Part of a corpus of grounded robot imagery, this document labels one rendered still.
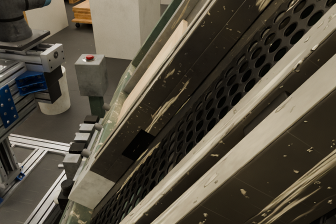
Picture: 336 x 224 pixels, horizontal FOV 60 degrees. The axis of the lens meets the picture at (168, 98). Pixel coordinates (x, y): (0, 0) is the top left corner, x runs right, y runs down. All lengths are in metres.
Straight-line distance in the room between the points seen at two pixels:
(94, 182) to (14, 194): 1.20
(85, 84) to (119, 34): 2.17
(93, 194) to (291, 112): 0.65
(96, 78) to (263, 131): 1.30
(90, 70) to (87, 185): 0.78
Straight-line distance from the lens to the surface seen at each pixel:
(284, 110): 0.18
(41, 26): 4.56
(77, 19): 4.97
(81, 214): 0.80
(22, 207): 1.82
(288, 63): 0.20
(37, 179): 1.93
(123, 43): 3.63
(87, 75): 1.45
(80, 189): 0.77
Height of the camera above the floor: 1.52
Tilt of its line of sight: 32 degrees down
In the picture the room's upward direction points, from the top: straight up
